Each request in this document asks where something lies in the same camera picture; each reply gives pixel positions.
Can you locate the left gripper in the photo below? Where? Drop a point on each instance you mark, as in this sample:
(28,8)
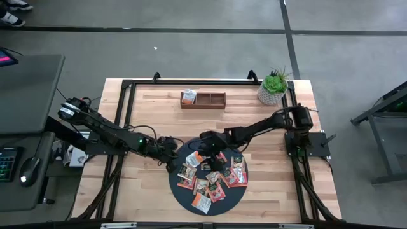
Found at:
(168,149)

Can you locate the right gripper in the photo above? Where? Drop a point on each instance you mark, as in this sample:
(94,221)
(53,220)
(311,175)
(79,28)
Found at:
(214,143)

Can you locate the brown vanilla cinnamon tea packet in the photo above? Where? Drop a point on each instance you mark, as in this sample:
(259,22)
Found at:
(238,163)
(206,166)
(187,172)
(212,177)
(201,187)

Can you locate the white Tazo tea packet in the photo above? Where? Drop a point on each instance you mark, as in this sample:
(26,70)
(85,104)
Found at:
(189,97)
(201,203)
(192,159)

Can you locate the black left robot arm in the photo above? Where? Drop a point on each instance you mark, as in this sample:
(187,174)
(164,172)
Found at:
(105,128)

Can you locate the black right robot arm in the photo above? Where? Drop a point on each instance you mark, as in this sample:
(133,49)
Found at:
(254,128)

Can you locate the round dark blue woven placemat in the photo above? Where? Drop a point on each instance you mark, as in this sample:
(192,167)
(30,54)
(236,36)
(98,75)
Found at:
(229,203)

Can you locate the wooden three-compartment tray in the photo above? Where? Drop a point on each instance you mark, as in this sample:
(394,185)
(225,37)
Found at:
(203,107)

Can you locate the white triangle-patterned plant pot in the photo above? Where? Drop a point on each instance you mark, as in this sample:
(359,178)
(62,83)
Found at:
(267,98)

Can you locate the white cardboard box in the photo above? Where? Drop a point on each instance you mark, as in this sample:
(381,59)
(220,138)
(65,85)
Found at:
(78,157)

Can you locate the green succulent plant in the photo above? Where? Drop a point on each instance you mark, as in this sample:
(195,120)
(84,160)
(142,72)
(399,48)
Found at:
(274,84)

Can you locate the black computer mouse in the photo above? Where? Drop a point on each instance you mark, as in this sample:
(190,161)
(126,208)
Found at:
(29,171)

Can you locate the dark grey side desk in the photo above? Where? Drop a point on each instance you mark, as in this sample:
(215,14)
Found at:
(28,92)

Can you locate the black backlit keyboard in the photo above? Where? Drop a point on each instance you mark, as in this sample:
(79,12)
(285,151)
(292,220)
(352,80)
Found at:
(8,163)

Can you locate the dark metal table stand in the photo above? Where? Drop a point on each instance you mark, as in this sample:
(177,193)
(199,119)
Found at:
(391,178)

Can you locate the tablet screen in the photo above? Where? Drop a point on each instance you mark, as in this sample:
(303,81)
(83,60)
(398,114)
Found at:
(6,58)

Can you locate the person's shoe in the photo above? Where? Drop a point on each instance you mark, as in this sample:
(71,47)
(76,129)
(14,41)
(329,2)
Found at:
(12,19)
(19,4)

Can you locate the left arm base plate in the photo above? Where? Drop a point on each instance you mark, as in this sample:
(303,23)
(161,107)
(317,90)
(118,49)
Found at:
(95,148)

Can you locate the silver aluminium bracket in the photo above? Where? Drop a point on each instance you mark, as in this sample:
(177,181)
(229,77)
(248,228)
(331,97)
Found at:
(295,226)
(119,225)

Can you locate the black aluminium table frame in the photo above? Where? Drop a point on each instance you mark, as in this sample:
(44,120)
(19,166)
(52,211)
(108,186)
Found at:
(206,82)

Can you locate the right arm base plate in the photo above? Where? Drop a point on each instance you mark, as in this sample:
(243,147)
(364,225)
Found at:
(318,144)

